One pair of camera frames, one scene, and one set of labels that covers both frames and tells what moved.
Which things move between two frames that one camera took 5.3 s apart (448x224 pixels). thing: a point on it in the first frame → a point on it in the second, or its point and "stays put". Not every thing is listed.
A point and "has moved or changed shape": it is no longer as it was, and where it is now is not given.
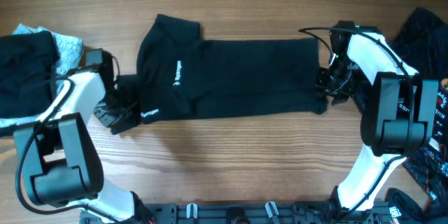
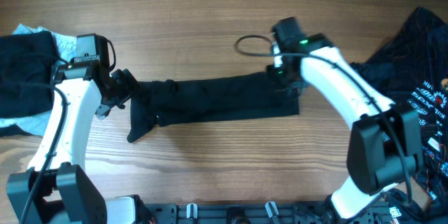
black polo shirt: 182,75 has moved or changed shape
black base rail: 241,213 stays put
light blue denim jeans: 69,56 stays put
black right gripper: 324,89 → 279,85
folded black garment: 26,64 stays put
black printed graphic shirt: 421,38 stays put
